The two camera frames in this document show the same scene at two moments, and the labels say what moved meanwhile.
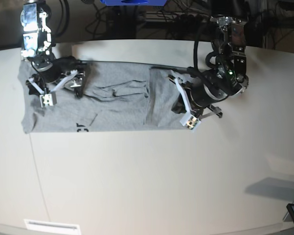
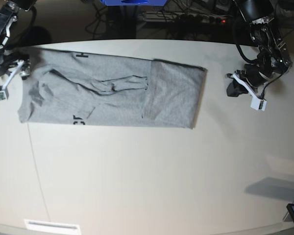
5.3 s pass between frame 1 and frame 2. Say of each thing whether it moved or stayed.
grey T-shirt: moved
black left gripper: moved
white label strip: stayed
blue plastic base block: stayed
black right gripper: moved
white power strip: stayed
